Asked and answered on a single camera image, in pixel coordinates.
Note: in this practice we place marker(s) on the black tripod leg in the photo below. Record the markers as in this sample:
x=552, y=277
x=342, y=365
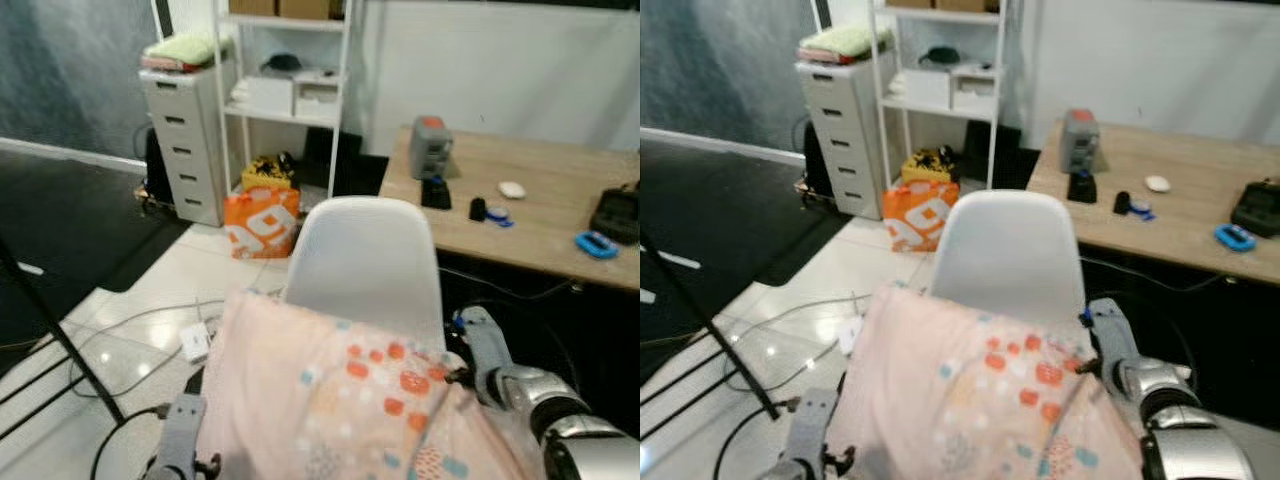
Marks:
x=715, y=335
x=60, y=335

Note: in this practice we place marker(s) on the green folded towel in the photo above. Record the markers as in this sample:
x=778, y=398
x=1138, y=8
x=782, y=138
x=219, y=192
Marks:
x=850, y=42
x=190, y=50

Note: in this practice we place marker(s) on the yellow bag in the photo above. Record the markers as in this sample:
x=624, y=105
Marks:
x=925, y=168
x=265, y=178

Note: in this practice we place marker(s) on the small black cylinder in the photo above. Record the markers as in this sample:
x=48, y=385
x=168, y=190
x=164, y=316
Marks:
x=478, y=210
x=1123, y=203

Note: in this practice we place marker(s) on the black item on shelf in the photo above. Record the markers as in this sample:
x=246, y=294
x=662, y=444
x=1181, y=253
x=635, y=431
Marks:
x=940, y=56
x=282, y=62

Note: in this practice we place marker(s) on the blue case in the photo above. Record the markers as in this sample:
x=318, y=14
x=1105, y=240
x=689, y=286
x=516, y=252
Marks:
x=1235, y=238
x=595, y=245

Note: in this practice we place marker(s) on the white storage box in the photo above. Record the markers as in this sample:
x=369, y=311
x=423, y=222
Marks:
x=270, y=97
x=317, y=98
x=927, y=90
x=974, y=90

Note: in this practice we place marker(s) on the pink patterned pillow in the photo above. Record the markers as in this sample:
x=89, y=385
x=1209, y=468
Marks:
x=330, y=400
x=960, y=400

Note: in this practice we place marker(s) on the black desk stand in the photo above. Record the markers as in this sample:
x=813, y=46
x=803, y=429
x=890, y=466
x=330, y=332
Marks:
x=436, y=195
x=1081, y=188

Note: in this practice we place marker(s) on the black storage box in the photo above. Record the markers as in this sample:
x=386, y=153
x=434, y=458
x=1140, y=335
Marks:
x=350, y=165
x=1000, y=155

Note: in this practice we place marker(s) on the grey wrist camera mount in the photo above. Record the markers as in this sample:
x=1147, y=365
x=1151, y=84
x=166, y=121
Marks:
x=180, y=430
x=1112, y=335
x=487, y=350
x=812, y=430

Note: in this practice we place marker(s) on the white drawer cabinet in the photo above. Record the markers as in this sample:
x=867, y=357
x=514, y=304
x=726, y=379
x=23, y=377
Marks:
x=850, y=130
x=190, y=140

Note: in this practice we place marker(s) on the wooden desk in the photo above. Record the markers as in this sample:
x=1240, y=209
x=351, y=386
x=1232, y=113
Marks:
x=1180, y=200
x=545, y=215

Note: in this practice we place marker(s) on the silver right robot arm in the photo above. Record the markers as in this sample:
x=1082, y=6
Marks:
x=1190, y=450
x=580, y=440

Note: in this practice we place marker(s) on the small blue white item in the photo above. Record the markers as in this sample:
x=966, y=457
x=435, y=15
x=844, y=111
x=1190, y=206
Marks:
x=1142, y=208
x=498, y=215

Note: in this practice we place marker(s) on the white metal shelf rack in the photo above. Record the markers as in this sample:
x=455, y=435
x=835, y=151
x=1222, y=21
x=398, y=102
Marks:
x=940, y=108
x=283, y=117

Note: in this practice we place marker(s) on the white plastic chair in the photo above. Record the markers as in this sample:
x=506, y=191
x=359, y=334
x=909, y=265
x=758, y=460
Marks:
x=365, y=260
x=1010, y=250

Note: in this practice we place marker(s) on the white computer mouse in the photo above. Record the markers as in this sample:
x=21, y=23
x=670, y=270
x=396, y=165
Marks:
x=512, y=190
x=1158, y=184

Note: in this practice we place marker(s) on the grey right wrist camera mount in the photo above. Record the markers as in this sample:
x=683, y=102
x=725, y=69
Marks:
x=1112, y=335
x=487, y=350

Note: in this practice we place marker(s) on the small cardboard box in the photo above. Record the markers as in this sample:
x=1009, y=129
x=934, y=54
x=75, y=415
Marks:
x=252, y=6
x=910, y=4

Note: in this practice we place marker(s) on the wide cardboard box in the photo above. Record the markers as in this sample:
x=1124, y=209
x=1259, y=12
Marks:
x=968, y=5
x=310, y=8

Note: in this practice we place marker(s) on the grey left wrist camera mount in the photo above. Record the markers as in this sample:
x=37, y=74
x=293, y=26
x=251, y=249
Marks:
x=812, y=430
x=180, y=430

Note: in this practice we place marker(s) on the grey device with orange top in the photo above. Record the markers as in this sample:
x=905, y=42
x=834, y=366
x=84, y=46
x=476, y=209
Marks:
x=430, y=150
x=1080, y=140

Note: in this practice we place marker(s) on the orange shopping bag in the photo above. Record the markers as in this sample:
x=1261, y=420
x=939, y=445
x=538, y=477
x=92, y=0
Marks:
x=262, y=225
x=920, y=215

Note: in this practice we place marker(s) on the black pouch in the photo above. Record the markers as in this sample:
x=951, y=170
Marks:
x=1258, y=208
x=618, y=215

